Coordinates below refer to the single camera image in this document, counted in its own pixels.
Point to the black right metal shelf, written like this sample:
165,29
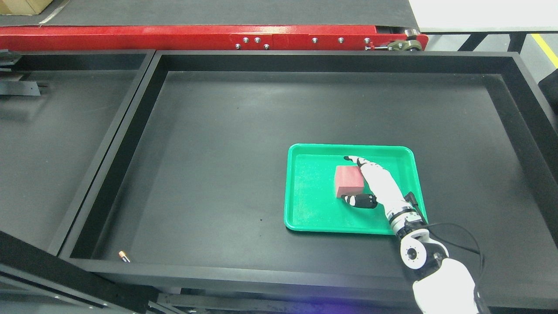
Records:
192,188

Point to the black left metal shelf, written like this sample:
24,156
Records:
52,145

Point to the black metal shelf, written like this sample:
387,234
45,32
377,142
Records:
52,145
192,188

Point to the pink foam block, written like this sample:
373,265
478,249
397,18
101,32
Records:
348,181

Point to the small copper screw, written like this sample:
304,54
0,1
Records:
123,256

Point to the green plastic tray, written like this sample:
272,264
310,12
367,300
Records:
311,203

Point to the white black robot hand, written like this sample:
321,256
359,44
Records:
384,190

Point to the red conveyor frame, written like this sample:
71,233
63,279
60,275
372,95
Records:
322,37

